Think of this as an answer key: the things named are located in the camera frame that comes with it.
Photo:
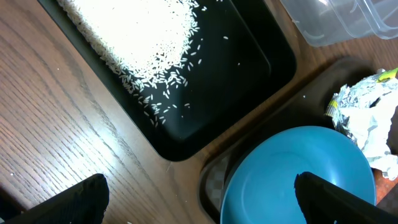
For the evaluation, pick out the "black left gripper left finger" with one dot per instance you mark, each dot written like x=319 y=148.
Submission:
x=84 y=203

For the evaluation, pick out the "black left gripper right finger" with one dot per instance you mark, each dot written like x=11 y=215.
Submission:
x=322 y=202

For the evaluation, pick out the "dark blue plate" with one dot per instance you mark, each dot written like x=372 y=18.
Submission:
x=261 y=189

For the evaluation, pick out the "pile of white rice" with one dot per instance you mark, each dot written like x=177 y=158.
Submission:
x=150 y=45

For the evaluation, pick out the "black waste tray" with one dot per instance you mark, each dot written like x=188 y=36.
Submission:
x=239 y=58

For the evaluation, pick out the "orange carrot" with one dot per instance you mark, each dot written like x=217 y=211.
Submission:
x=383 y=185

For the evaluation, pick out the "dark brown serving tray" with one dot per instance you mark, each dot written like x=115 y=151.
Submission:
x=306 y=108

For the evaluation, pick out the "crumpled foil wrapper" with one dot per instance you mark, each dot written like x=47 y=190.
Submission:
x=363 y=112

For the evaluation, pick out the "clear plastic bin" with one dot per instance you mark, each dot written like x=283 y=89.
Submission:
x=326 y=22

